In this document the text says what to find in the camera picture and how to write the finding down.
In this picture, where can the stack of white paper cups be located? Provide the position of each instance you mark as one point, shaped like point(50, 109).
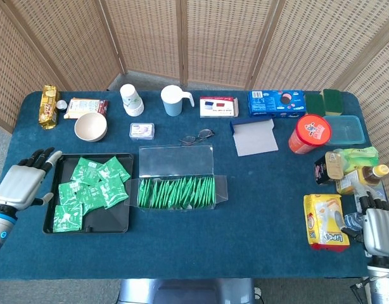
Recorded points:
point(131, 101)

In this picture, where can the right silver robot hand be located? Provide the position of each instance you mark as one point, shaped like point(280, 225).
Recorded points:
point(381, 232)

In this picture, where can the row of green packets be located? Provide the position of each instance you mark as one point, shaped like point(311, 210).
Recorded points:
point(178, 193)

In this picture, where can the teal plastic food container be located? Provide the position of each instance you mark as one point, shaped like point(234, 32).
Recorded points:
point(346, 131)

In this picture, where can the orange canister red lid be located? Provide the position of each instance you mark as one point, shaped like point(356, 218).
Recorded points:
point(310, 133)

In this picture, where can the small white round cap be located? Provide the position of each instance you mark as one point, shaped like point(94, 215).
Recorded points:
point(61, 104)

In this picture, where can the yellow snack bag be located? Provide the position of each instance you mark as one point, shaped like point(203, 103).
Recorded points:
point(321, 221)

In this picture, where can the light green wipes pack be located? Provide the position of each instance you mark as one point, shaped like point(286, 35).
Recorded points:
point(360, 156)

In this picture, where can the blue table cloth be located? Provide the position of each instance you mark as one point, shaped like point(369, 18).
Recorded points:
point(213, 240)

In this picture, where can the black can gold lid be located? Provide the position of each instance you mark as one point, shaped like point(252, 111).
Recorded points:
point(327, 169)

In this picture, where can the black plastic tray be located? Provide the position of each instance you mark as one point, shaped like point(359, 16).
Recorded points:
point(105, 221)

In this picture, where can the beige bowl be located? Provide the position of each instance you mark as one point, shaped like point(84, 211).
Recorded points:
point(90, 128)

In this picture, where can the blue cookie box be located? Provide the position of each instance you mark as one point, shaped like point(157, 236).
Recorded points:
point(270, 104)

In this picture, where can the green and yellow sponge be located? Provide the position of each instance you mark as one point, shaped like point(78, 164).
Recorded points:
point(333, 101)
point(315, 104)

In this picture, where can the gold biscuit pack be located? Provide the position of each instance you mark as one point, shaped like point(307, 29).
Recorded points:
point(48, 107)

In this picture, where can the white box red blue print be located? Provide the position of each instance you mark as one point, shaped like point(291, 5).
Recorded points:
point(218, 107)

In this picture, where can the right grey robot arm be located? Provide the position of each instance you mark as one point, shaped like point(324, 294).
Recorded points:
point(383, 282)

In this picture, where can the thin black eyeglasses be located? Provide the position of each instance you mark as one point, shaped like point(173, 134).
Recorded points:
point(197, 136)

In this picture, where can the yellow-capped bottle with yellow label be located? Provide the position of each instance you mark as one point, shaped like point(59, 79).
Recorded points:
point(360, 177)

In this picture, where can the bamboo folding screen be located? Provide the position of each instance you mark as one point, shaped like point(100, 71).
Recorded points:
point(213, 38)

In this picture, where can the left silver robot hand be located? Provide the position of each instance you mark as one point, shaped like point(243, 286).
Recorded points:
point(20, 185)

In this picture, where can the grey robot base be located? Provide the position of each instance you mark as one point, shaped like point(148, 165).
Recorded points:
point(188, 291)

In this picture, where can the small clear plastic case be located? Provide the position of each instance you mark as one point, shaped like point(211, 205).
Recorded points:
point(142, 131)

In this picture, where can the clear box of green sachets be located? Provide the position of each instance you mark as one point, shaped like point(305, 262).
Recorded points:
point(175, 161)

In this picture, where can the white and red snack pack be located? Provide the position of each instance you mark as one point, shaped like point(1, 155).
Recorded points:
point(83, 107)

